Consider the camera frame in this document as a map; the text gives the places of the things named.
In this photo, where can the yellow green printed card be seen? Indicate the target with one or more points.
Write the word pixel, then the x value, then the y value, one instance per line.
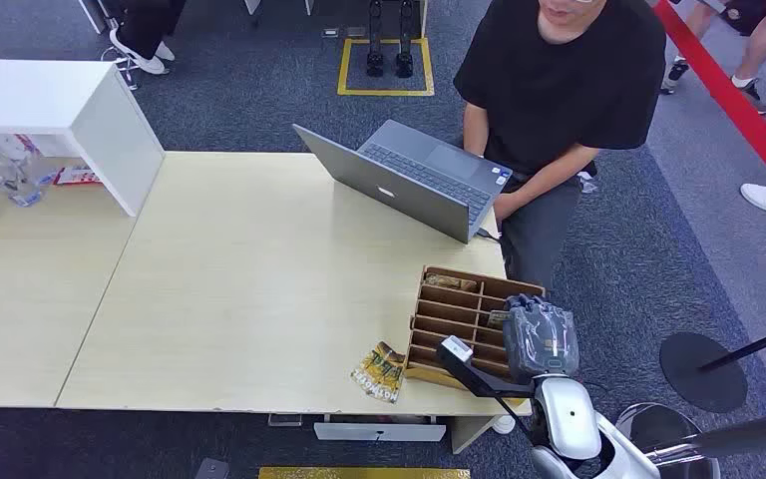
pixel 380 373

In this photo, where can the black stanchion base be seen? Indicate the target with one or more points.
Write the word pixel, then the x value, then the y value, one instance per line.
pixel 700 383

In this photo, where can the black stanchion pole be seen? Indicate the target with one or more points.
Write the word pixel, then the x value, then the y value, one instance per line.
pixel 760 344

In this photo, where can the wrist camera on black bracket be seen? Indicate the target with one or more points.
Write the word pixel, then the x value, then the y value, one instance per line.
pixel 469 370

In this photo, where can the silver stanchion base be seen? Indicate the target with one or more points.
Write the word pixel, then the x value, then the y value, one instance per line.
pixel 647 426

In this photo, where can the cardboard divider box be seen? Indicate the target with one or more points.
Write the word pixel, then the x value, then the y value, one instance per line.
pixel 452 317

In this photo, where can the patterned card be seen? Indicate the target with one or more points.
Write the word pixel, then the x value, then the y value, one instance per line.
pixel 497 319

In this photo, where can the walking person's legs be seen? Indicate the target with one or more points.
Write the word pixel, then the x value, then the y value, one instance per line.
pixel 763 40

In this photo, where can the seated person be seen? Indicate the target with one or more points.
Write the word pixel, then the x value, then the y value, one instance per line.
pixel 555 86

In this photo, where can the brown card in box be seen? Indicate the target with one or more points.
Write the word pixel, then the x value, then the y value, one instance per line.
pixel 450 283

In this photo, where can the dark metal stanchion pole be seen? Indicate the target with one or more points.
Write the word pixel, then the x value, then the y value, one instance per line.
pixel 733 439

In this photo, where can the yellow floor tape square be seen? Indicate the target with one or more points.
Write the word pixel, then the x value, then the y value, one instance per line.
pixel 344 66

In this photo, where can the white desk shelf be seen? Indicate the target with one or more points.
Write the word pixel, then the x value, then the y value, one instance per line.
pixel 59 99

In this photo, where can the black robot legs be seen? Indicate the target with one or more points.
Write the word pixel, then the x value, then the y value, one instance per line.
pixel 389 40

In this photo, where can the red white packet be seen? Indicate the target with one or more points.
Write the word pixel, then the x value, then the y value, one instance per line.
pixel 78 176

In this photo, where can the standing person's legs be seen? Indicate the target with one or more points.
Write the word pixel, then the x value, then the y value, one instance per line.
pixel 145 33

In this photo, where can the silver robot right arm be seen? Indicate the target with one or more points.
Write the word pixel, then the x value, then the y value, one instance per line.
pixel 571 423

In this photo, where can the white drawer under table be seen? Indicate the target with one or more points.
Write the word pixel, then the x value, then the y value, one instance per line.
pixel 380 431

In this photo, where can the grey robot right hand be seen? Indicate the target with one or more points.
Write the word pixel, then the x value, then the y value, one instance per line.
pixel 540 340

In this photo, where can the grey laptop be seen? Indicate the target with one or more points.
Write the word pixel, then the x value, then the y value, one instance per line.
pixel 416 182

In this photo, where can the person's left hand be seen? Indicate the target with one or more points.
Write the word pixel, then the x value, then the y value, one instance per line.
pixel 505 206

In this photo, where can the red barrier belt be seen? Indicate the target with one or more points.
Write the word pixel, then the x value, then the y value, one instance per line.
pixel 740 106

